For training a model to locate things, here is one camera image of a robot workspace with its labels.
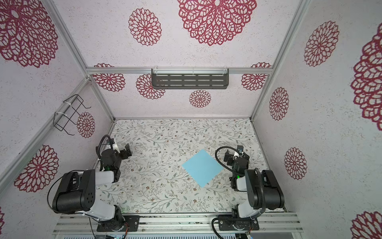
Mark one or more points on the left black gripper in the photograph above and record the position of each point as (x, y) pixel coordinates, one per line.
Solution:
(121, 152)

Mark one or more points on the light blue square paper sheet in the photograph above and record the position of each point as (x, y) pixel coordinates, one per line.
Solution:
(202, 168)

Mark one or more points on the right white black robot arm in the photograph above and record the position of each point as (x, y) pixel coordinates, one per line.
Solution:
(261, 187)

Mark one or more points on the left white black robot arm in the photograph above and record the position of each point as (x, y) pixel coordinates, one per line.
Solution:
(76, 193)

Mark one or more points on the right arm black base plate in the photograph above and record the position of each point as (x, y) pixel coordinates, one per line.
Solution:
(237, 223)

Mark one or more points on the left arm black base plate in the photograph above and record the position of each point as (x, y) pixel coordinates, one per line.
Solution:
(126, 223)

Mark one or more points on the black wire wall rack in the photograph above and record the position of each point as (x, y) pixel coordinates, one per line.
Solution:
(62, 119)

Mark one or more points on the aluminium front rail frame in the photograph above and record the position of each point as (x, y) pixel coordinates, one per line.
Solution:
(179, 223)

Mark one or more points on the dark grey slotted wall shelf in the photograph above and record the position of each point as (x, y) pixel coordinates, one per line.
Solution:
(190, 79)

